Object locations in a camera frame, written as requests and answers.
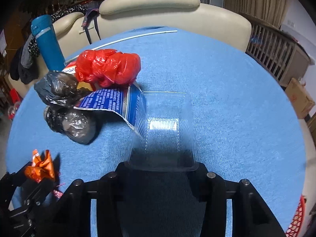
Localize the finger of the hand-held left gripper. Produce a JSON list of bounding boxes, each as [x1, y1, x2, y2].
[[22, 178, 58, 211], [0, 169, 26, 205]]

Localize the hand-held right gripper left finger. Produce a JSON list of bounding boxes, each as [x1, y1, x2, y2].
[[48, 162, 136, 237]]

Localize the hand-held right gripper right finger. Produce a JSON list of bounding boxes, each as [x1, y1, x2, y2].
[[190, 164, 284, 237]]

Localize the orange foil wrapper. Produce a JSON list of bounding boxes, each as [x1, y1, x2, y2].
[[24, 149, 57, 183]]

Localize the clear plastic container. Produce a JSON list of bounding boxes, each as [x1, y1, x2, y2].
[[126, 91, 199, 173]]

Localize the black plastic bag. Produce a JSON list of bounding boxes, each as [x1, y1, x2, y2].
[[44, 106, 97, 145], [34, 70, 92, 108]]

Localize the blue and white packet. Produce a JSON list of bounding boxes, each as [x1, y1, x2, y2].
[[62, 63, 149, 137]]

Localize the red mesh basket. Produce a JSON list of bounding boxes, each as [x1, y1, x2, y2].
[[285, 195, 307, 237]]

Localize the red plastic bag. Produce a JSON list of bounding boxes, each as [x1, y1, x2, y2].
[[75, 49, 142, 88]]

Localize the red plastic object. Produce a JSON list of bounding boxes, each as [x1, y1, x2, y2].
[[8, 87, 21, 103]]

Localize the dark hanging clothes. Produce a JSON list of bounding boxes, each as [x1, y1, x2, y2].
[[10, 33, 41, 84]]

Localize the large cardboard box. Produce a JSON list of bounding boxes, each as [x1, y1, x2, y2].
[[285, 78, 316, 120]]

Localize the blue bottle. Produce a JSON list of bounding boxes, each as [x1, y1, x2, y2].
[[31, 15, 66, 72]]

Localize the wooden crib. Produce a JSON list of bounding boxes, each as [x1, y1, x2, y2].
[[238, 11, 311, 87]]

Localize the thin white rod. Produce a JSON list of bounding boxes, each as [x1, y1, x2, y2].
[[65, 30, 178, 63]]

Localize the black polka dot garment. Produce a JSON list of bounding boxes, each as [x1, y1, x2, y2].
[[51, 4, 88, 23]]

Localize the beige leather sofa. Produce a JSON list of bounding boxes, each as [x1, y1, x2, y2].
[[7, 0, 252, 98]]

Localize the beige curtain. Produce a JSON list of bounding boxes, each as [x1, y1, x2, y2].
[[220, 0, 294, 29]]

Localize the patterned bag with straps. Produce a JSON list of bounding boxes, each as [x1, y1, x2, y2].
[[81, 7, 102, 43]]

